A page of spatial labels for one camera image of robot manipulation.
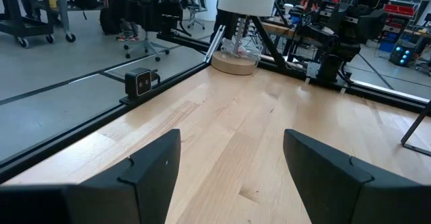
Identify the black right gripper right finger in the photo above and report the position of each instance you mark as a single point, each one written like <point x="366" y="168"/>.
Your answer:
<point x="336" y="197"/>

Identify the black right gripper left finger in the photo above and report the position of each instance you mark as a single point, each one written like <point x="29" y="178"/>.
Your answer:
<point x="141" y="190"/>

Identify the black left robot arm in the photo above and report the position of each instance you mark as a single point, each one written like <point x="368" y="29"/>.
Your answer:
<point x="336" y="62"/>

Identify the grey office chair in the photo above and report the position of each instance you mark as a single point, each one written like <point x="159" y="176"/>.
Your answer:
<point x="197" y="2"/>
<point x="146" y="45"/>

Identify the red storage bins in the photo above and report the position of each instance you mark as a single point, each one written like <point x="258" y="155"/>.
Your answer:
<point x="399" y="9"/>

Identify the black computer with blue lights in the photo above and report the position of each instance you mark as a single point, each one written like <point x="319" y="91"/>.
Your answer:
<point x="404" y="54"/>

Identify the silver lamp pole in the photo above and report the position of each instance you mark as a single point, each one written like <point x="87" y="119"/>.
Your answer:
<point x="239" y="32"/>

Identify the round wooden lamp base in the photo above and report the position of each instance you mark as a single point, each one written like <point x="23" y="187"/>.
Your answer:
<point x="232" y="67"/>

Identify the silver aluminium extrusion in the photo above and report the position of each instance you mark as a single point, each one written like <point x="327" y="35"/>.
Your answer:
<point x="215" y="42"/>

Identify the person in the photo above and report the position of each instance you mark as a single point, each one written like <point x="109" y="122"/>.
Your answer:
<point x="128" y="27"/>

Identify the black backpack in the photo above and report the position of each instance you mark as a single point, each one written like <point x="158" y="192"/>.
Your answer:
<point x="108" y="22"/>

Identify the black wheeled cart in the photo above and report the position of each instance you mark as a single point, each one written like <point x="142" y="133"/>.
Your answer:
<point x="27" y="29"/>

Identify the black metal table frame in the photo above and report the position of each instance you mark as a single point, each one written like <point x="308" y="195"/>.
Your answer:
<point x="67" y="137"/>

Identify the small table-level camera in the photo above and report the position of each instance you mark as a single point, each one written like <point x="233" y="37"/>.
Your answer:
<point x="138" y="82"/>

